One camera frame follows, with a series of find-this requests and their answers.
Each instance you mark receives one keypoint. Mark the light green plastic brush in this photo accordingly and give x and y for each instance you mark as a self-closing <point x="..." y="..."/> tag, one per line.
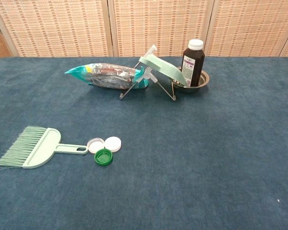
<point x="45" y="151"/>

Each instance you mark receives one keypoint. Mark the plain white bottle cap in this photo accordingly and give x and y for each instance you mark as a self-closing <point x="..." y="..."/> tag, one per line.
<point x="112" y="143"/>

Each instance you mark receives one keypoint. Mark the white cap with rim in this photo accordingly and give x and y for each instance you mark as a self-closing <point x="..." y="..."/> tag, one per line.
<point x="95" y="145"/>

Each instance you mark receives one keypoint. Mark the green bottle cap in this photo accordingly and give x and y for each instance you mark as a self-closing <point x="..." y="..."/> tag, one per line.
<point x="103" y="157"/>

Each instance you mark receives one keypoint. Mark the dark brown medicine bottle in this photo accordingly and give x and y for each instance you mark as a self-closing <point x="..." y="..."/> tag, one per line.
<point x="196" y="64"/>

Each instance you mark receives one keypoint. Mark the light green dustpan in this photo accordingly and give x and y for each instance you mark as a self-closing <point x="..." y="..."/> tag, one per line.
<point x="163" y="65"/>

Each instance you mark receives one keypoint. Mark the stainless steel bowl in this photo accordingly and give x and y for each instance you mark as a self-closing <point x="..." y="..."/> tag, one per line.
<point x="193" y="89"/>

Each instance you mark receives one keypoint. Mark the teal and silver snack bag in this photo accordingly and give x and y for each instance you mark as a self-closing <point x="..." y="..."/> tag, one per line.
<point x="105" y="74"/>

